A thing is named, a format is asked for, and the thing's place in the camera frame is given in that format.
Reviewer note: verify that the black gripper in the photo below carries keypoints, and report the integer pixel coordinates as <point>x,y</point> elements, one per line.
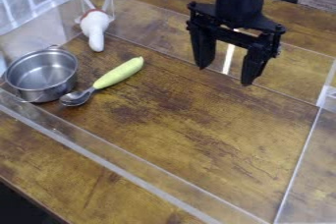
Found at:
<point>235,21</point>

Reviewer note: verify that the green handled metal spoon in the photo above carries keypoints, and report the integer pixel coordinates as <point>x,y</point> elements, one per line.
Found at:
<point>115,76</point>

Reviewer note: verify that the white plush toy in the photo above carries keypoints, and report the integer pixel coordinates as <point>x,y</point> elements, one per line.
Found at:
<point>93,23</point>

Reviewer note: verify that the small steel pot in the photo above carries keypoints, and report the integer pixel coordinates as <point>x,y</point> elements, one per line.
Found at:
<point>43,74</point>

